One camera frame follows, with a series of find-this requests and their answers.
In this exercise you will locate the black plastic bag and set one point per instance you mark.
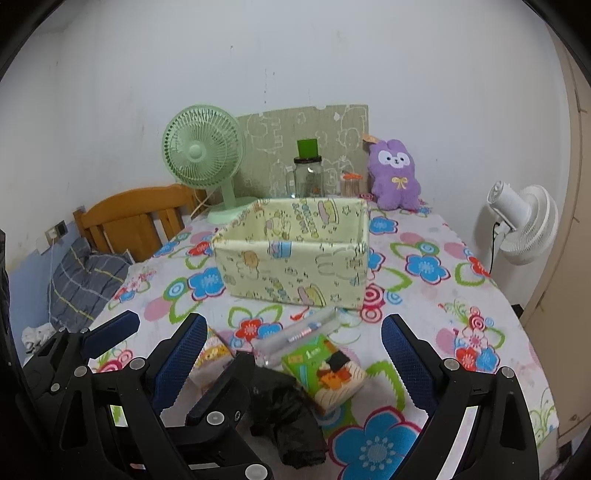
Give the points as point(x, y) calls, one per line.
point(286, 415)

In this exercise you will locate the toothpick holder with orange lid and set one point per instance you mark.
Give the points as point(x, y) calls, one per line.
point(350, 185)

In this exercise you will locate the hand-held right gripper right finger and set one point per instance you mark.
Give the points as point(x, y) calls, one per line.
point(408, 364)

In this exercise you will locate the printed cardboard panel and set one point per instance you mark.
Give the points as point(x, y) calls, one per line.
point(277, 138)

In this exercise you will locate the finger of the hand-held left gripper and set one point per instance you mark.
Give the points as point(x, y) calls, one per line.
point(111, 333)
point(224, 392)

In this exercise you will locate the white floor fan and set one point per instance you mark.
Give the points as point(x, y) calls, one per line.
point(531, 221)

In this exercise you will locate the beige cabinet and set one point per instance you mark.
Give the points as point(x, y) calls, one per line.
point(568, 230)

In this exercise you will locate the wall socket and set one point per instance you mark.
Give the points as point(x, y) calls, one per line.
point(56, 230)

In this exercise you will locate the glass jar mug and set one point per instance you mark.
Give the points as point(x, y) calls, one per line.
point(307, 180)

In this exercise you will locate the purple plush rabbit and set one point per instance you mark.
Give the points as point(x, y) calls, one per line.
point(395, 184)

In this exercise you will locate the green tissue packet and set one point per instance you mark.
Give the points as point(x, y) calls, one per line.
point(323, 374)

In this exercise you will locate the green desk fan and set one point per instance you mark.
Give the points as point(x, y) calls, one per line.
point(198, 152)

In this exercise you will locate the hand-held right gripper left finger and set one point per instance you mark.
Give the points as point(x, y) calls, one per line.
point(180, 364)

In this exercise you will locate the clear plastic tube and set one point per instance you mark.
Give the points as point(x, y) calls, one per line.
point(295, 336)

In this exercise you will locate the green cup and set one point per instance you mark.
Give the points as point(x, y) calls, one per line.
point(308, 147)

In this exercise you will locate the yellow cartoon fabric storage box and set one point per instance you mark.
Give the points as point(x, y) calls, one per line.
point(277, 277)

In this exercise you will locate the grey plaid pillow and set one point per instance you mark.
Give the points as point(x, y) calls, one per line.
point(78, 286)

